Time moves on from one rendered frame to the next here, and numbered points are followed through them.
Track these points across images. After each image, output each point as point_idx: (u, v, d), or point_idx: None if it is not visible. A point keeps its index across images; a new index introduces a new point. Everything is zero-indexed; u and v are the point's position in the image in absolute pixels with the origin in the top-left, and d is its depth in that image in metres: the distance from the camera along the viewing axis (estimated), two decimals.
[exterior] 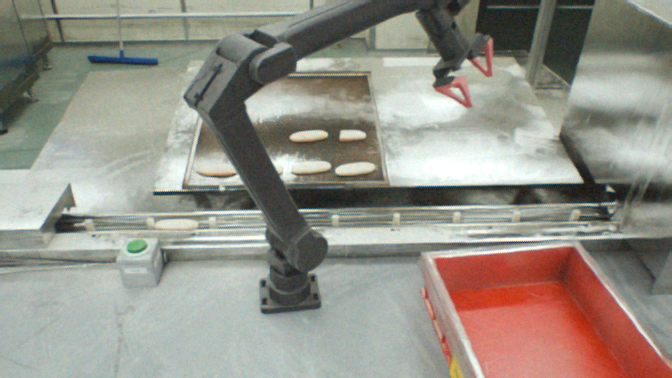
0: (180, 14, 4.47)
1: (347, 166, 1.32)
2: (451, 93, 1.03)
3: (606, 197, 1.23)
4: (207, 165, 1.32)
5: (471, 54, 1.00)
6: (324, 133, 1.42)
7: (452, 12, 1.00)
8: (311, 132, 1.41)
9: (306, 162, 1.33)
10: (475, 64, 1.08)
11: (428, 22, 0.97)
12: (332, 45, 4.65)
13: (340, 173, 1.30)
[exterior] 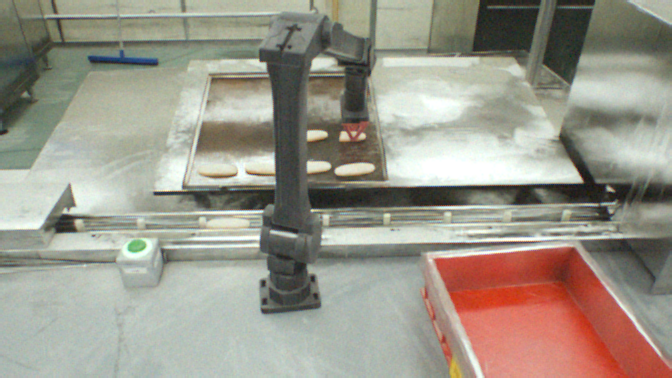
0: (180, 14, 4.47)
1: (347, 166, 1.32)
2: None
3: (606, 197, 1.23)
4: (207, 166, 1.32)
5: (341, 103, 1.38)
6: (324, 133, 1.42)
7: None
8: (311, 132, 1.41)
9: (306, 162, 1.33)
10: (360, 130, 1.38)
11: (358, 82, 1.27)
12: None
13: (340, 174, 1.30)
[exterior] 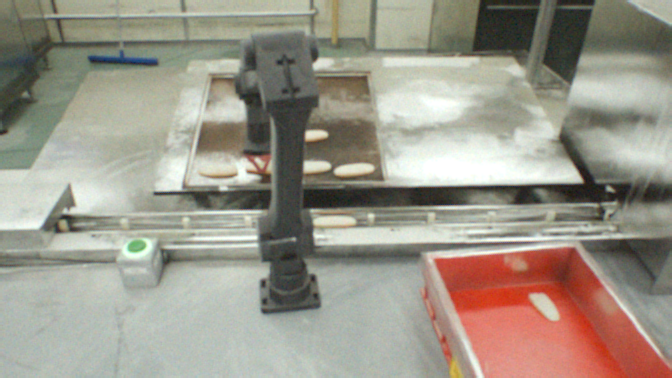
0: (180, 14, 4.47)
1: (346, 167, 1.31)
2: (254, 160, 1.27)
3: (606, 197, 1.23)
4: (207, 166, 1.32)
5: (270, 149, 1.24)
6: (324, 133, 1.42)
7: None
8: (311, 132, 1.41)
9: (306, 162, 1.33)
10: None
11: (264, 112, 1.18)
12: (332, 45, 4.65)
13: (339, 174, 1.30)
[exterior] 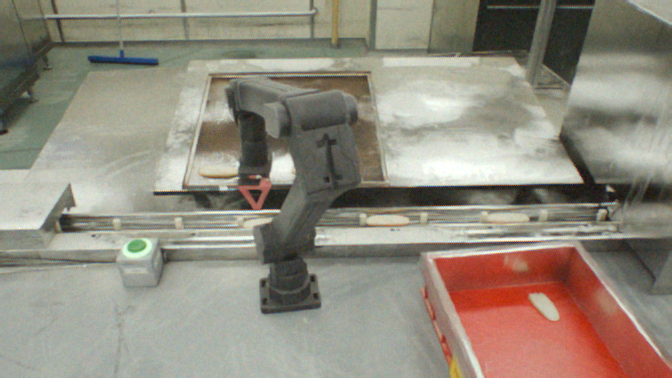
0: (180, 14, 4.47)
1: (257, 220, 1.21)
2: None
3: (606, 197, 1.23)
4: (208, 166, 1.31)
5: None
6: None
7: None
8: None
9: None
10: (263, 195, 1.13)
11: (262, 128, 1.06)
12: (332, 45, 4.65)
13: (247, 227, 1.20)
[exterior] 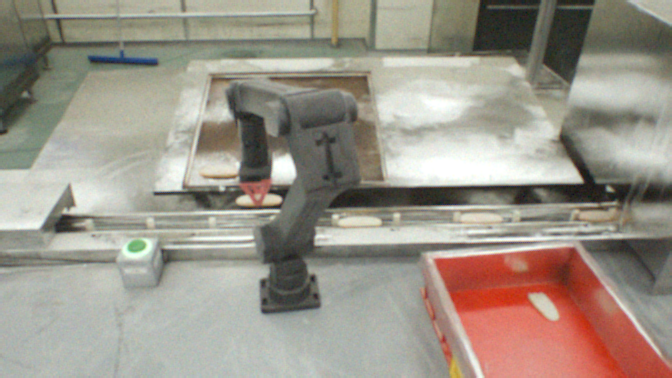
0: (180, 14, 4.47)
1: (352, 218, 1.22)
2: (250, 190, 1.13)
3: (606, 197, 1.23)
4: (208, 167, 1.31)
5: (269, 174, 1.11)
6: None
7: None
8: None
9: (255, 194, 1.18)
10: None
11: (262, 129, 1.06)
12: (332, 45, 4.65)
13: (343, 225, 1.21)
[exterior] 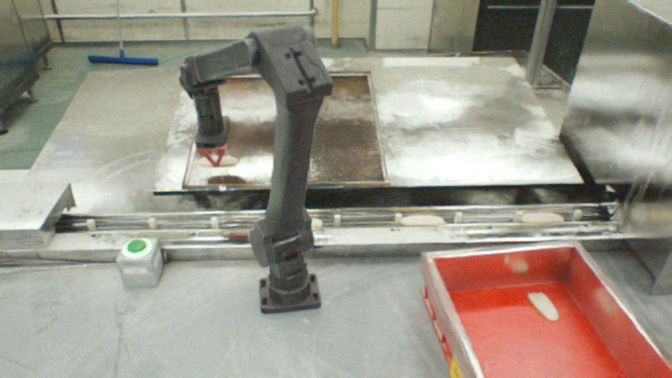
0: (180, 14, 4.47)
1: (534, 214, 1.23)
2: (207, 154, 1.24)
3: (606, 197, 1.23)
4: (207, 157, 1.29)
5: (223, 141, 1.21)
6: (318, 222, 1.21)
7: None
8: None
9: (417, 215, 1.23)
10: None
11: (216, 100, 1.15)
12: (332, 45, 4.65)
13: (527, 221, 1.22)
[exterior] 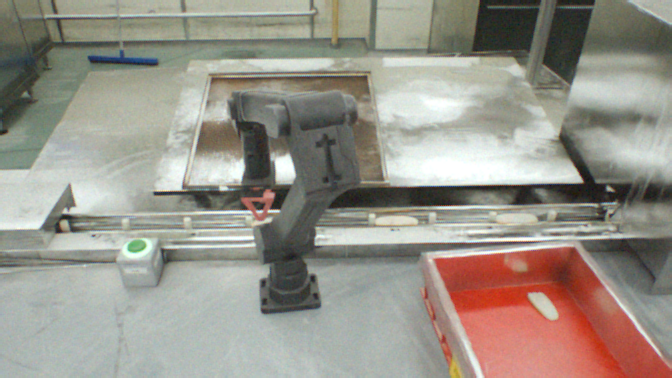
0: (180, 14, 4.47)
1: None
2: (252, 205, 1.11)
3: (606, 197, 1.23)
4: (263, 220, 1.22)
5: (272, 180, 1.12)
6: (414, 220, 1.22)
7: None
8: (399, 217, 1.22)
9: (511, 213, 1.24)
10: (255, 189, 1.19)
11: (264, 139, 1.06)
12: (332, 45, 4.65)
13: None
